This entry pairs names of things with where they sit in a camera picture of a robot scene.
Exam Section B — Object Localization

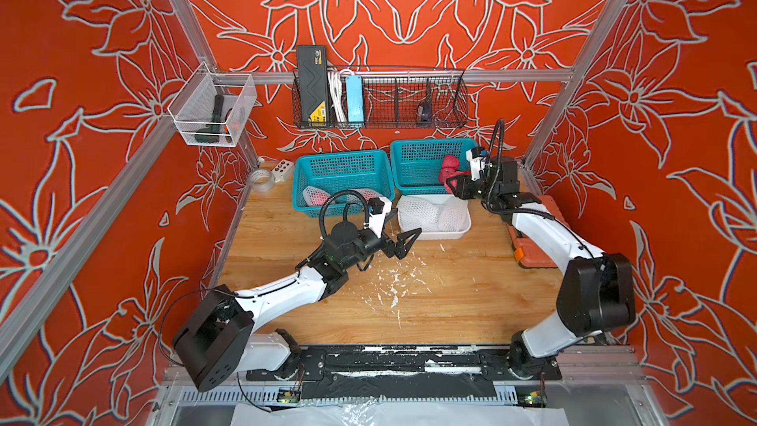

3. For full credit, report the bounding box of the light blue power bank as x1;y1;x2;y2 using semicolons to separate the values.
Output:
345;75;365;124

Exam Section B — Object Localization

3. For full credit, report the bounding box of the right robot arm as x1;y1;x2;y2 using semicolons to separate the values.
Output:
440;153;637;380

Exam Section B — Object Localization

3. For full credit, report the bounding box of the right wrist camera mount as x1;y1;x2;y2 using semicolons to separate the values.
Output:
465;146;489;181

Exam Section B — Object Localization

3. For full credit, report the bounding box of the white coiled cable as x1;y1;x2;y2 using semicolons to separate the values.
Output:
326;69;350;125

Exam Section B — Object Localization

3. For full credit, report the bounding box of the orange tool case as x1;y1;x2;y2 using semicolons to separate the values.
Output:
508;195;567;269

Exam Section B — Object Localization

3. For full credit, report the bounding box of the dark green handled tool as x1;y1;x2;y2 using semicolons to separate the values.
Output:
194;94;224;144

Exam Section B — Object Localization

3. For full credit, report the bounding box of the small black device in basket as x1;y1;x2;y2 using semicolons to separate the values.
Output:
416;101;432;127

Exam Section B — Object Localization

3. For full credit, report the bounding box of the black wire wall basket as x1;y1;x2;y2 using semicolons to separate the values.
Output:
292;66;470;130

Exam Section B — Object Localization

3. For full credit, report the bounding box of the clear acrylic wall box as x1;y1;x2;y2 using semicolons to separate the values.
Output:
168;62;257;148

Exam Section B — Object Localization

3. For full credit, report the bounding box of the black box device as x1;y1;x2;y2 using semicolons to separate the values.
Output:
296;45;330;126

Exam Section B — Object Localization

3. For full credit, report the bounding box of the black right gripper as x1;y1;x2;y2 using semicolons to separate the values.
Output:
444;174;500;207

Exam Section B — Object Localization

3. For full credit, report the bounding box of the white remote control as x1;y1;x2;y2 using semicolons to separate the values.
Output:
272;160;295;183

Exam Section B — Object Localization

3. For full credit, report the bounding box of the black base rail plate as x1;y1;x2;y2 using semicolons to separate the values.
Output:
240;345;562;407

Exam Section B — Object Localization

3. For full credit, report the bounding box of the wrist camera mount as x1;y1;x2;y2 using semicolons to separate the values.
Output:
465;146;489;181
368;196;392;238

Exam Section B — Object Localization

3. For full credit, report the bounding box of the teal basket for bare apples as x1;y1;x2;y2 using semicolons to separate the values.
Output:
390;138;477;195

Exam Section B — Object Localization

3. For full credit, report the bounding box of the clear tape roll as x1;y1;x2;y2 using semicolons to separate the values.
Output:
248;169;276;193

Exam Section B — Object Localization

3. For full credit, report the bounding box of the teal basket with netted apples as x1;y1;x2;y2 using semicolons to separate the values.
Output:
292;150;395;218

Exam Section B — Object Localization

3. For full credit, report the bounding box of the white plastic tub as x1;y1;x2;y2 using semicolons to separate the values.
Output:
397;194;472;240

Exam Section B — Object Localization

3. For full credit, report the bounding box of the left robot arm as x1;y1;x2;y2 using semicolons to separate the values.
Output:
172;214;422;392

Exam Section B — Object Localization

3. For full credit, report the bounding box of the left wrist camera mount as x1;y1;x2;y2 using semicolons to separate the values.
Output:
368;196;392;238

